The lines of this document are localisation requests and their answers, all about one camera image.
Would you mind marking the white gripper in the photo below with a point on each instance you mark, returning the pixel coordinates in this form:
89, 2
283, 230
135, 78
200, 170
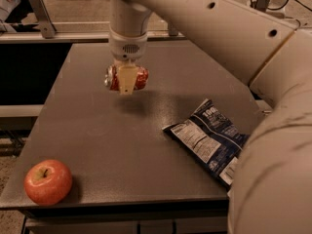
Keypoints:
127, 49

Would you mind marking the crushed red coke can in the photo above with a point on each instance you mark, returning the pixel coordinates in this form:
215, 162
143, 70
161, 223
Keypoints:
112, 83

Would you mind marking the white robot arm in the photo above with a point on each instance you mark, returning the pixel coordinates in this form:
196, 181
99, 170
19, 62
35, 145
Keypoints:
272, 188

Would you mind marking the red apple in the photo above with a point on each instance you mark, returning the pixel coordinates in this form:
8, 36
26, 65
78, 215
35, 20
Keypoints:
48, 182

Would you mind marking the blue chip bag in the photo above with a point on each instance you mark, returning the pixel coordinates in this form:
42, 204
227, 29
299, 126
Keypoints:
212, 139

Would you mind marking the left metal bracket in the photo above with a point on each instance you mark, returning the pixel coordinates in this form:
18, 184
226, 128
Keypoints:
45, 25

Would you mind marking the metal bracket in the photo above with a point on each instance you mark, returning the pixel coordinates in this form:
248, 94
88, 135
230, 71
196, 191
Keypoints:
45, 25
261, 5

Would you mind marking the metal rail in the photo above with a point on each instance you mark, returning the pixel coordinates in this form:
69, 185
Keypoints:
79, 37

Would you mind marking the grey table frame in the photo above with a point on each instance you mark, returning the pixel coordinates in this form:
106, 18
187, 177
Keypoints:
184, 217

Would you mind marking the right metal bracket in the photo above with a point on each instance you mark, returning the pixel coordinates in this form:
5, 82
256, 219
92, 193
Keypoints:
261, 5

